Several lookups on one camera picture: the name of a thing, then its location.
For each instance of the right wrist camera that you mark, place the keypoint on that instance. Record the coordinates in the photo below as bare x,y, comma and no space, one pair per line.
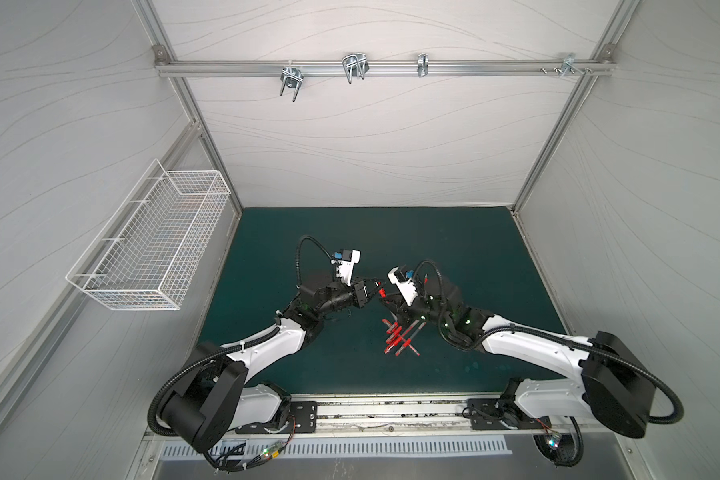
403,280

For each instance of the metal bracket clamp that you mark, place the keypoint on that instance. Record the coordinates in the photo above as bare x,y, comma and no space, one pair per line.
422,65

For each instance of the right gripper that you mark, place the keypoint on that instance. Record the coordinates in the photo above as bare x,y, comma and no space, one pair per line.
402,301

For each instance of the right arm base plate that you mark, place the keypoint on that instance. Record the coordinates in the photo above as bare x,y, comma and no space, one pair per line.
486,414

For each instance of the white wire basket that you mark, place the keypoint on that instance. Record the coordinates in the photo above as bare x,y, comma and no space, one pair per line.
147,253

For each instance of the green table mat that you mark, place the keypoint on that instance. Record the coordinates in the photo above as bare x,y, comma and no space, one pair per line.
479,249

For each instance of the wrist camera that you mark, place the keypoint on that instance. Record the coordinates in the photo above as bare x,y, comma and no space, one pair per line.
344,262
403,280

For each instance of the aluminium cross rail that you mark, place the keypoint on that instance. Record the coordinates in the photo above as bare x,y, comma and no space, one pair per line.
377,68

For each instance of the metal corner bracket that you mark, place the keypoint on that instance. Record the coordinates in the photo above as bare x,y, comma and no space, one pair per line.
567,67

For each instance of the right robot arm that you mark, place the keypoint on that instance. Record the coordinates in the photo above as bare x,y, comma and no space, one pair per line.
597,379

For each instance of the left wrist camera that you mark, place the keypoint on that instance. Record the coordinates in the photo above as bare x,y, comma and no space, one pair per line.
344,262

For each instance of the white slotted cable duct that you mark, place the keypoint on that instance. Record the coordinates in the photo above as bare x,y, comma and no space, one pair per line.
354,447

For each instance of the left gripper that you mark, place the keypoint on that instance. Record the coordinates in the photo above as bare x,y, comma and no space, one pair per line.
361,292

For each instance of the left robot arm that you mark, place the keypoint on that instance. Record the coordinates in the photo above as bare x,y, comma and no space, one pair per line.
209,395

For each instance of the metal u-bolt clamp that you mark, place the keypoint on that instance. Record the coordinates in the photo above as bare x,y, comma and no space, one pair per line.
292,79
355,65

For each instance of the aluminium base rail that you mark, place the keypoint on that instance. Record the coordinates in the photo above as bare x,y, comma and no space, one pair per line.
390,414

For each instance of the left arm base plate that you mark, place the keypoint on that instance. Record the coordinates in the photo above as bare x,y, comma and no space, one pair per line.
298,416

